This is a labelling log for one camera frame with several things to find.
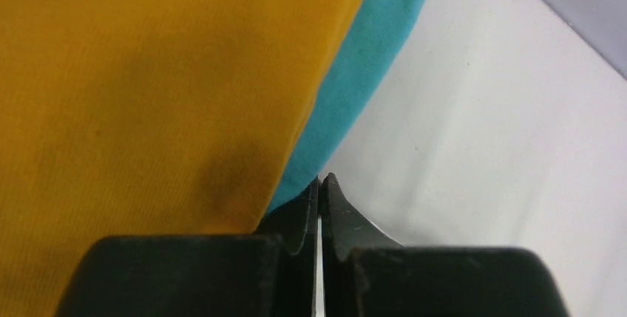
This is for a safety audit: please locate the folded teal t shirt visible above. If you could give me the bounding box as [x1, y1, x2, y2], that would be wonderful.
[266, 0, 425, 213]

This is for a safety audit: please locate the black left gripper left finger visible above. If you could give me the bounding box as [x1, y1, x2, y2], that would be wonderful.
[56, 180, 319, 316]

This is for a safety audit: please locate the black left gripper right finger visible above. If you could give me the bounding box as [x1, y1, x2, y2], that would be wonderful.
[320, 174, 568, 316]

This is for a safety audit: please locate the folded orange t shirt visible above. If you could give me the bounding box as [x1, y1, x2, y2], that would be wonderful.
[1, 0, 362, 316]

